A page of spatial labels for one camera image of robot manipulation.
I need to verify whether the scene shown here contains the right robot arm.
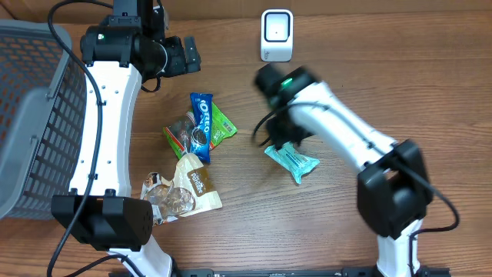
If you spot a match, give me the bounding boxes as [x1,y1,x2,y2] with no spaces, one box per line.
[254,64,434,276]

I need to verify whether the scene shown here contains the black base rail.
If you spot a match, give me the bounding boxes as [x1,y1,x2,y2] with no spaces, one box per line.
[108,266,451,277]

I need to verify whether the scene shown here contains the beige cookie bag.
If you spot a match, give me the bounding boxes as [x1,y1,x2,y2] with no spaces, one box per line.
[141,153,222,225]

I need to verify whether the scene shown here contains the white barcode scanner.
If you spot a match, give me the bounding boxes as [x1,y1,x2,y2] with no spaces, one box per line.
[261,8,294,62]

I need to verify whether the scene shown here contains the blue Oreo packet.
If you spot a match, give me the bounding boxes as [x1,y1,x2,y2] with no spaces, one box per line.
[190,92,212,163]

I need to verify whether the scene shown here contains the green snack bag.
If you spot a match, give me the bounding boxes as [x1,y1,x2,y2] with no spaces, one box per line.
[163,103,238,159]

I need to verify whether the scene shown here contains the light teal snack packet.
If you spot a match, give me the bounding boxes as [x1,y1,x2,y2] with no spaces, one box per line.
[264,142,320,185]

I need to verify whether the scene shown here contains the grey plastic shopping basket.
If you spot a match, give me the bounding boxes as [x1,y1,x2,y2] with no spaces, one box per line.
[1,19,86,219]

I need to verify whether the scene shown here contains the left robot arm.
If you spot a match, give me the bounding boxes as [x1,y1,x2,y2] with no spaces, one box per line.
[51,1,201,276]

